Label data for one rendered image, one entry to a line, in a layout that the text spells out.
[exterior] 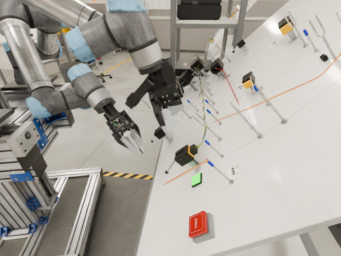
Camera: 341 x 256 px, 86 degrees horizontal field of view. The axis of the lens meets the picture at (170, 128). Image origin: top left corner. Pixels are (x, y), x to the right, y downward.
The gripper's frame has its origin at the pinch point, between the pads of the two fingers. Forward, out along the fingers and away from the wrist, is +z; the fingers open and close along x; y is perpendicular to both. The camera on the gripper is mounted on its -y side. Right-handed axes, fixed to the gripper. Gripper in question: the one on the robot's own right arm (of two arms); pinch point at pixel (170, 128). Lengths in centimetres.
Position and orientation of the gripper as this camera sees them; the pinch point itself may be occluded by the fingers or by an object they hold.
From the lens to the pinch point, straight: 57.0
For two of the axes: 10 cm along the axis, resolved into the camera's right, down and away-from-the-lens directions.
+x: 1.5, -5.8, 8.0
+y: 9.3, -2.1, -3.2
